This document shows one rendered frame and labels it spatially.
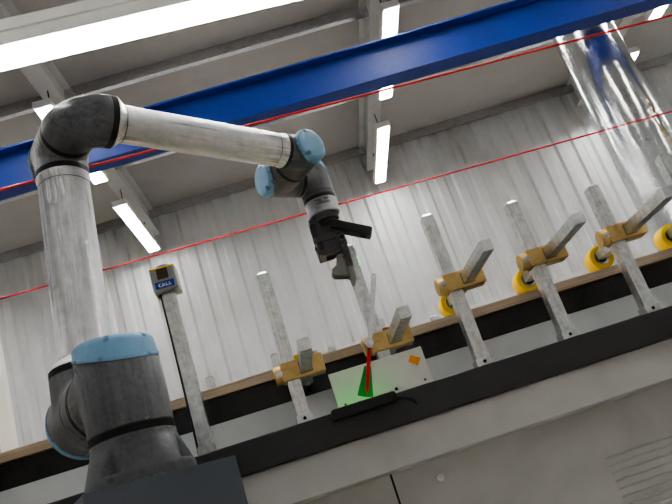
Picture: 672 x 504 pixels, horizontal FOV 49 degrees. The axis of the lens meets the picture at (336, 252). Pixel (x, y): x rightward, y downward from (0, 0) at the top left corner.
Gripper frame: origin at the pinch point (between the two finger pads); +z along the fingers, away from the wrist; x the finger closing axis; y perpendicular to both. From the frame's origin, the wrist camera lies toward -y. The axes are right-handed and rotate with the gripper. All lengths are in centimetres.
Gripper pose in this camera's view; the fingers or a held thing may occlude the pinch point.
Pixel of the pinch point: (355, 280)
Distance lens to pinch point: 196.1
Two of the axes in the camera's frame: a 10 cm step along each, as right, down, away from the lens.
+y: -9.5, 2.7, -1.3
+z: 3.0, 9.0, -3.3
